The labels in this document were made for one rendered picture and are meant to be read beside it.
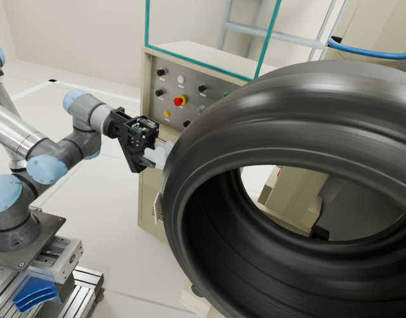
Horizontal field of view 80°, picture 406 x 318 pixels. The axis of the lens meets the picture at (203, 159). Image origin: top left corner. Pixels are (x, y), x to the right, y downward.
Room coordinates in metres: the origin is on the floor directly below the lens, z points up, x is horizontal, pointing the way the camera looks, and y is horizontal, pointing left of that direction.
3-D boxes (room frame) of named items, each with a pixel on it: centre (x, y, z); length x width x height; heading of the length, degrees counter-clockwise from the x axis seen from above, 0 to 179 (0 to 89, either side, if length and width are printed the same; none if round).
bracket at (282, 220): (0.60, -0.32, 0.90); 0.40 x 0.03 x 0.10; 68
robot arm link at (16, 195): (0.48, 0.59, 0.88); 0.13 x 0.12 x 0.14; 173
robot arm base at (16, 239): (0.47, 0.59, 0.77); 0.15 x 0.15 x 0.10
